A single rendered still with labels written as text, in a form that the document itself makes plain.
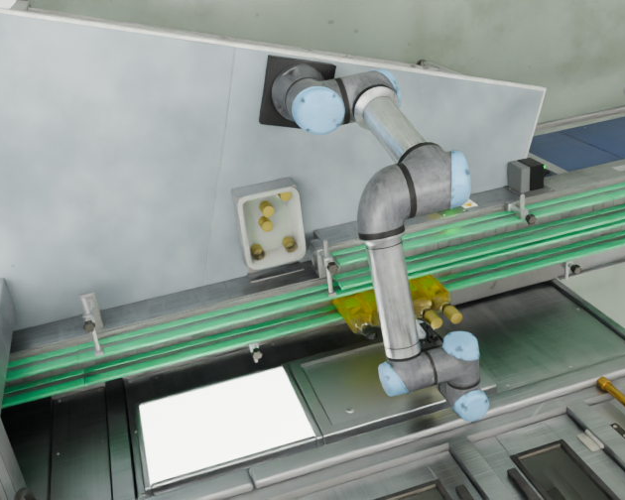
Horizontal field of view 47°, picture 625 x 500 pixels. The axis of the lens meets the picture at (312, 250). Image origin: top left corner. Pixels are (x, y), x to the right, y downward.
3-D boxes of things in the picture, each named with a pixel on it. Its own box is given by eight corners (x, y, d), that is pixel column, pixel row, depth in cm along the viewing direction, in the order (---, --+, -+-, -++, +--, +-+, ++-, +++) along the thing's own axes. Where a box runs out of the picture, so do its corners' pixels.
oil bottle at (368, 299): (350, 297, 212) (377, 332, 193) (348, 280, 209) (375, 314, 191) (368, 292, 213) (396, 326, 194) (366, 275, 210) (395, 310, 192)
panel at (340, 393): (135, 412, 194) (146, 499, 164) (133, 403, 193) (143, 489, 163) (438, 329, 213) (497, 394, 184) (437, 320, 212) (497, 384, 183)
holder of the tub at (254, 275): (245, 274, 213) (251, 286, 207) (230, 188, 201) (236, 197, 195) (300, 261, 217) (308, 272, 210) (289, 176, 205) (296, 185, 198)
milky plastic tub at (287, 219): (242, 259, 211) (248, 272, 203) (230, 188, 201) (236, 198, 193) (299, 246, 214) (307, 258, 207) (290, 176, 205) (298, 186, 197)
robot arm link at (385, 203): (351, 178, 138) (394, 408, 149) (404, 166, 140) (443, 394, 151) (336, 174, 150) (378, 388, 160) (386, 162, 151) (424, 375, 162)
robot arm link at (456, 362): (436, 356, 150) (438, 398, 155) (485, 342, 151) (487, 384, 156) (422, 337, 157) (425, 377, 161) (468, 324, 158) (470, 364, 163)
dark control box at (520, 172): (506, 185, 228) (521, 193, 221) (506, 161, 224) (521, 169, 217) (529, 180, 230) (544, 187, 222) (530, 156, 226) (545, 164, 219)
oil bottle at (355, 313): (331, 303, 211) (356, 339, 192) (329, 286, 208) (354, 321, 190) (349, 298, 212) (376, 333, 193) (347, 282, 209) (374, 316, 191)
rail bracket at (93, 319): (88, 323, 201) (90, 366, 181) (72, 271, 194) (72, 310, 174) (105, 319, 202) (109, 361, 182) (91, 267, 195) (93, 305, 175)
